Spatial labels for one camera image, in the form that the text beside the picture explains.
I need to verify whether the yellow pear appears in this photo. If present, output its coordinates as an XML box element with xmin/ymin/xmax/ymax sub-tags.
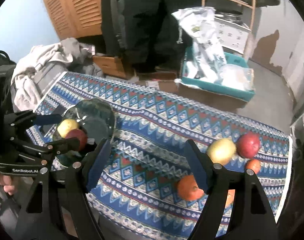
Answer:
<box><xmin>57</xmin><ymin>119</ymin><xmax>79</xmax><ymax>138</ymax></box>

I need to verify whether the yellow-green pear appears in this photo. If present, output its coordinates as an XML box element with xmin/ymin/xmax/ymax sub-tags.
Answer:
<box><xmin>207</xmin><ymin>138</ymin><xmax>236</xmax><ymax>165</ymax></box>

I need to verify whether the orange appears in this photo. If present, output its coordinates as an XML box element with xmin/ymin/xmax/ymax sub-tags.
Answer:
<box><xmin>177</xmin><ymin>174</ymin><xmax>205</xmax><ymax>201</ymax></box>

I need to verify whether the small orange tangerine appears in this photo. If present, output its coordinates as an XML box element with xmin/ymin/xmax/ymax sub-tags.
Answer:
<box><xmin>245</xmin><ymin>159</ymin><xmax>261</xmax><ymax>174</ymax></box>

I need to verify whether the large red apple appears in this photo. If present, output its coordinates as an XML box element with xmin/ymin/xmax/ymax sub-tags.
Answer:
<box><xmin>236</xmin><ymin>133</ymin><xmax>260</xmax><ymax>159</ymax></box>

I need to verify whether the person's left hand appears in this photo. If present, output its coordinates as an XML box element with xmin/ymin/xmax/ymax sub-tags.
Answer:
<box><xmin>0</xmin><ymin>174</ymin><xmax>18</xmax><ymax>196</ymax></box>

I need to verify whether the dark glass fruit bowl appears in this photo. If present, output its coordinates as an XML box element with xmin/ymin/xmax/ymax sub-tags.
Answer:
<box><xmin>52</xmin><ymin>97</ymin><xmax>116</xmax><ymax>167</ymax></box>

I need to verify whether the pile of grey clothes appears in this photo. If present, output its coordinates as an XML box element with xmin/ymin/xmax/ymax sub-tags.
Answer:
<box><xmin>11</xmin><ymin>38</ymin><xmax>103</xmax><ymax>112</ymax></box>

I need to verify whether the patterned blue tablecloth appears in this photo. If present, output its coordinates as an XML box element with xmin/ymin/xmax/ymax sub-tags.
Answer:
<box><xmin>35</xmin><ymin>72</ymin><xmax>292</xmax><ymax>239</ymax></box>

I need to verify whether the brown cardboard box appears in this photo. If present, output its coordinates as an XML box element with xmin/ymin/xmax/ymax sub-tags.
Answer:
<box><xmin>159</xmin><ymin>81</ymin><xmax>247</xmax><ymax>113</ymax></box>

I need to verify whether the wooden drawer box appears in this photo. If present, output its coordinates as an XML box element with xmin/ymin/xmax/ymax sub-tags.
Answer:
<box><xmin>92</xmin><ymin>55</ymin><xmax>134</xmax><ymax>80</ymax></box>

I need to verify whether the teal cardboard box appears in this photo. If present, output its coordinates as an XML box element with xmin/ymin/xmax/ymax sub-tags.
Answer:
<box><xmin>180</xmin><ymin>47</ymin><xmax>255</xmax><ymax>102</ymax></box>

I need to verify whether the clear plastic bag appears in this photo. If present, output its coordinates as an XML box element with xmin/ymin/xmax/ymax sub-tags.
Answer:
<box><xmin>219</xmin><ymin>64</ymin><xmax>254</xmax><ymax>91</ymax></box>

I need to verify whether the small cardboard box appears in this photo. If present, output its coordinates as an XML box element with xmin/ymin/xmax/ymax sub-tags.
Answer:
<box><xmin>135</xmin><ymin>72</ymin><xmax>177</xmax><ymax>89</ymax></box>

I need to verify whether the white printed plastic bag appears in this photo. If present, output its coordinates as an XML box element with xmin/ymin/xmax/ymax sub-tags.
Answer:
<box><xmin>172</xmin><ymin>7</ymin><xmax>227</xmax><ymax>83</ymax></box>

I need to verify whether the wooden louvered wardrobe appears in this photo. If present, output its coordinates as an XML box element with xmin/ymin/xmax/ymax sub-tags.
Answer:
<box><xmin>43</xmin><ymin>0</ymin><xmax>102</xmax><ymax>40</ymax></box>

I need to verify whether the wooden shelf rack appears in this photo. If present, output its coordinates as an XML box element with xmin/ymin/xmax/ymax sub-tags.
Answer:
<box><xmin>201</xmin><ymin>0</ymin><xmax>256</xmax><ymax>60</ymax></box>

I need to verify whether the white storage box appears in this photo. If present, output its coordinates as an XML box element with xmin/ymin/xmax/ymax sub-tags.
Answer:
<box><xmin>214</xmin><ymin>18</ymin><xmax>251</xmax><ymax>54</ymax></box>

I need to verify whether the black hanging coat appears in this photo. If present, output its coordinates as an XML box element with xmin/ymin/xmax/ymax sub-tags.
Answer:
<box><xmin>101</xmin><ymin>0</ymin><xmax>201</xmax><ymax>73</ymax></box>

